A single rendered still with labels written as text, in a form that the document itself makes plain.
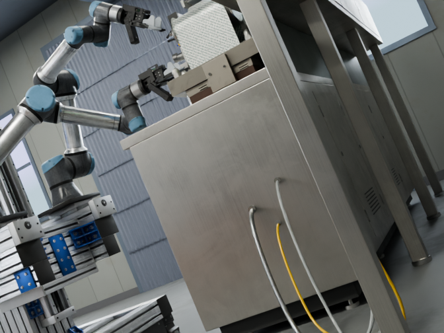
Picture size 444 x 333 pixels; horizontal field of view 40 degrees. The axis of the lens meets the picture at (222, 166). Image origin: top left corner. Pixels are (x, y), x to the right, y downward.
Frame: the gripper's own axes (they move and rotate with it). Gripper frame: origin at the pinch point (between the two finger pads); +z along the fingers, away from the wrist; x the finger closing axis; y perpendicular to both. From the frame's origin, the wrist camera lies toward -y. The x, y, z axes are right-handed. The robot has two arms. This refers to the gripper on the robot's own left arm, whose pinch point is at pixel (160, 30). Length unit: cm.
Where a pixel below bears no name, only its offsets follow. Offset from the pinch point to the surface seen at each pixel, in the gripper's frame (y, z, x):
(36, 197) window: -222, -290, 342
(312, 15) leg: 21, 61, 7
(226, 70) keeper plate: -8, 45, -28
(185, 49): -4.7, 16.8, -6.7
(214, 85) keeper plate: -14, 41, -28
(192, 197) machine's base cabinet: -56, 45, -32
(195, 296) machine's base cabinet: -93, 56, -32
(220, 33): 4.9, 29.9, -6.7
